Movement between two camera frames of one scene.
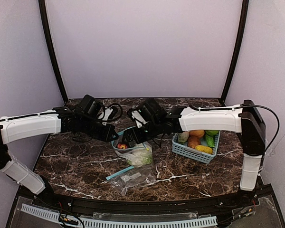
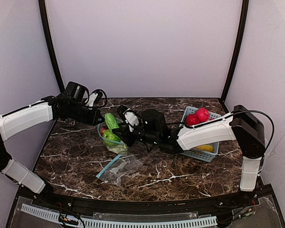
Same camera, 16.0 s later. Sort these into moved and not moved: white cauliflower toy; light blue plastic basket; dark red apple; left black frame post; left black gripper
Moved: white cauliflower toy; dark red apple; left black gripper
Not moved: left black frame post; light blue plastic basket
